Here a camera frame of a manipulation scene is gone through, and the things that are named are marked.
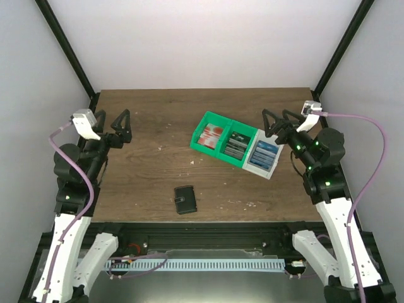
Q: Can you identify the black aluminium frame rail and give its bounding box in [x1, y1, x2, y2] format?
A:
[82, 222, 306, 252]

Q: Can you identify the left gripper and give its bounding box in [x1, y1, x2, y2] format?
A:
[86, 109, 134, 183]

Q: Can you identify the blue credit cards stack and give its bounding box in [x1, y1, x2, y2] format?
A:
[248, 140, 279, 172]

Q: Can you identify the green bin left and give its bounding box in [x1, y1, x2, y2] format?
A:
[190, 111, 232, 157]

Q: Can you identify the light blue cable duct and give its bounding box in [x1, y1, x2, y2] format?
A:
[104, 259, 285, 273]

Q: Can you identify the dark green credit cards stack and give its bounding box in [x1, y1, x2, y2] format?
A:
[223, 131, 251, 160]

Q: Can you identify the green bin middle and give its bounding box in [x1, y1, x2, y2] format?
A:
[217, 120, 258, 168]

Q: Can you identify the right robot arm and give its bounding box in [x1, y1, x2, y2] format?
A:
[262, 109, 396, 302]

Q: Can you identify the red credit cards stack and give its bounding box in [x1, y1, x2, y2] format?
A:
[197, 123, 223, 150]

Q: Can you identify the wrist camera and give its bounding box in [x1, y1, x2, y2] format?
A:
[296, 100, 323, 133]
[72, 109, 101, 141]

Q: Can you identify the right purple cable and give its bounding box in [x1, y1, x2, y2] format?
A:
[320, 110, 388, 303]

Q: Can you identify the purple cable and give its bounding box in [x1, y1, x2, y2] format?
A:
[40, 121, 95, 303]
[320, 110, 388, 303]

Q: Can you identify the green bin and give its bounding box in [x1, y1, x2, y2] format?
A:
[217, 120, 258, 168]
[190, 111, 232, 157]

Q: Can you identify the black card holder wallet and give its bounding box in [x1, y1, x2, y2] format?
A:
[174, 186, 198, 215]

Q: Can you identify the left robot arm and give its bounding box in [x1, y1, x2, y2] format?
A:
[27, 109, 132, 302]

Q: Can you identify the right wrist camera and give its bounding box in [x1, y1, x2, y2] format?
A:
[296, 100, 323, 133]

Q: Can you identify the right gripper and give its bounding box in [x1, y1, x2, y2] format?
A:
[262, 109, 318, 170]

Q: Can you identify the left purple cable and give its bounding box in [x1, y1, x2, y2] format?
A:
[40, 121, 95, 303]

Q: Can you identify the white bin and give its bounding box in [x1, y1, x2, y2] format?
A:
[242, 129, 283, 180]

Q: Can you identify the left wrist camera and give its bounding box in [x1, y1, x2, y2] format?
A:
[72, 109, 101, 141]

